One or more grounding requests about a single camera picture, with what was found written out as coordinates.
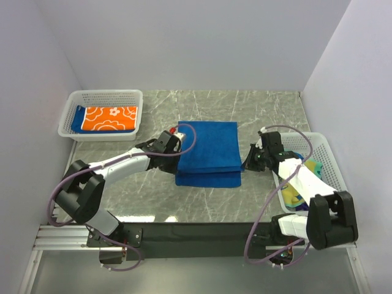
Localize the orange floral folded towel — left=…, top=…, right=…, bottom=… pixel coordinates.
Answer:
left=80, top=105, right=138, bottom=132

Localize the aluminium rail frame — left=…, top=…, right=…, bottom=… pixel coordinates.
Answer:
left=18, top=143, right=89, bottom=294

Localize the purple cable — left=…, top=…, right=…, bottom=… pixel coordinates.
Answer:
left=243, top=124, right=314, bottom=266
left=45, top=122, right=197, bottom=228

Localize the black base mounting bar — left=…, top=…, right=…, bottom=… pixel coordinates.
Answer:
left=86, top=222, right=298, bottom=259

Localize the yellow teal patterned towel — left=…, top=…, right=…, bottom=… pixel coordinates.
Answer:
left=281, top=158, right=323, bottom=209

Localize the right white plastic basket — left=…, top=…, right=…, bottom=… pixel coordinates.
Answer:
left=278, top=132, right=347, bottom=216

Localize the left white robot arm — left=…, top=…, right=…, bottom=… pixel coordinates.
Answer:
left=54, top=130, right=186, bottom=246

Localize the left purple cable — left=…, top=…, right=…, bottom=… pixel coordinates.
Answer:
left=45, top=122, right=197, bottom=228

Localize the purple towel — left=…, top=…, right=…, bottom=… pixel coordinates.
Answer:
left=293, top=203, right=309, bottom=211

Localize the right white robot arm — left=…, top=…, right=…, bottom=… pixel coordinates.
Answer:
left=243, top=128, right=358, bottom=250

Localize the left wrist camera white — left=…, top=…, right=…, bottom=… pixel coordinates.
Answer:
left=169, top=127, right=186, bottom=144

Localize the white plastic basket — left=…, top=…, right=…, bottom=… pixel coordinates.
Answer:
left=278, top=132, right=347, bottom=216
left=58, top=89, right=143, bottom=141

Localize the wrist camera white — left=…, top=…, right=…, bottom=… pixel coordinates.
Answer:
left=255, top=127, right=266, bottom=150
left=169, top=127, right=186, bottom=144

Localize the left white plastic basket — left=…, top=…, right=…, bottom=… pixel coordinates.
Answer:
left=58, top=89, right=143, bottom=141

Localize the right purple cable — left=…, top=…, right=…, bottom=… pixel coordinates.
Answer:
left=243, top=124, right=314, bottom=266

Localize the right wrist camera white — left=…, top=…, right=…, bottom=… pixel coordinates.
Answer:
left=255, top=127, right=266, bottom=150

